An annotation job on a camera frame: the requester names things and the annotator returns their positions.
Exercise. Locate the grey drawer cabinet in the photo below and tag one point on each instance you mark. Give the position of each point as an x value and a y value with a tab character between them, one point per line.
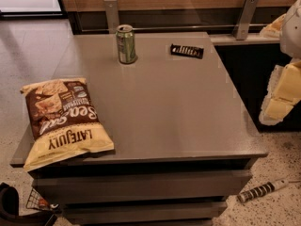
184	141

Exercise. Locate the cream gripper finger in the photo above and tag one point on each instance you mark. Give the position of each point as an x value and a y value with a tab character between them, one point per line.
283	93
273	29

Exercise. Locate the metal bracket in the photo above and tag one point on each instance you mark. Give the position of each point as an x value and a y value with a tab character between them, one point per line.
240	31
112	15

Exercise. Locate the wooden wall counter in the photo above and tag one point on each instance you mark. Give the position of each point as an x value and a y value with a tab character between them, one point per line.
211	16

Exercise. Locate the right metal bracket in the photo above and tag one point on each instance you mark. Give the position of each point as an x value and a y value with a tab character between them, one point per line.
240	31

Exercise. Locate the brown Late July chip bag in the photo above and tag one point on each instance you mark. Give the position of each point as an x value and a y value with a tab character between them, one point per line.
64	122

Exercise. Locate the left metal bracket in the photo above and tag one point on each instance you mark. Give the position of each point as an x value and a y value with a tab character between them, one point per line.
112	15

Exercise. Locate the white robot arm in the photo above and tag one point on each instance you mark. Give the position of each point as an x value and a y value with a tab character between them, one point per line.
290	34

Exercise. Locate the black wire basket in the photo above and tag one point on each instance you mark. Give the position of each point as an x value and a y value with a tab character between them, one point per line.
37	202

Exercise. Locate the striped cylinder on floor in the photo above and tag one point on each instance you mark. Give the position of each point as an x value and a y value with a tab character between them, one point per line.
261	191

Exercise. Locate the green soda can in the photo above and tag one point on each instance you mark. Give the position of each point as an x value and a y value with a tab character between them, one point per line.
125	36

